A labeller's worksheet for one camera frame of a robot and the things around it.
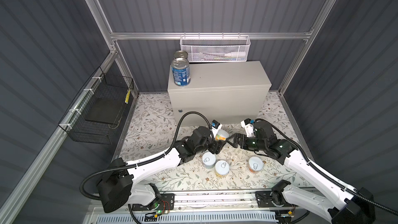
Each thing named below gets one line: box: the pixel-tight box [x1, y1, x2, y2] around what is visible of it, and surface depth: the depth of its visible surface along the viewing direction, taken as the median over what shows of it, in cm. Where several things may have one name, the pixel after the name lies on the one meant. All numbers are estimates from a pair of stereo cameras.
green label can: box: [202, 151, 217, 170], surface depth 83 cm
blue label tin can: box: [171, 57, 191, 87], surface depth 72 cm
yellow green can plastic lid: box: [215, 129, 230, 141], surface depth 75 cm
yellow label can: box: [214, 159, 230, 178], surface depth 80 cm
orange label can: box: [247, 156, 264, 174], surface depth 81 cm
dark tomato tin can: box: [173, 50, 189, 60], surface depth 77 cm
